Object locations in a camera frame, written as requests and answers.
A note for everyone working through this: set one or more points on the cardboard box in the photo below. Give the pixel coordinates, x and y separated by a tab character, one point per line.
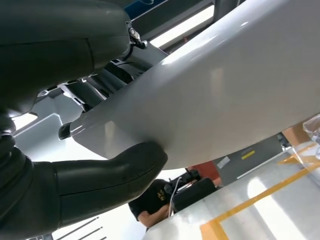
295	136

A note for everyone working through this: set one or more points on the stainless steel workbench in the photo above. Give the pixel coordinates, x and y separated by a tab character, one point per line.
275	212

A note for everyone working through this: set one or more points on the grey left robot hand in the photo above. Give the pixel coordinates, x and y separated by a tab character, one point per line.
50	39

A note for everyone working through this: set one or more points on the black equipment bag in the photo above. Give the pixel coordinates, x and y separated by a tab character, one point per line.
192	195

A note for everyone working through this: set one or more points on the person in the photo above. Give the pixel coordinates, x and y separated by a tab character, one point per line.
152	198

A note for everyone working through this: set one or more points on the clear plastic holder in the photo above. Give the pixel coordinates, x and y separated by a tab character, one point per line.
312	127

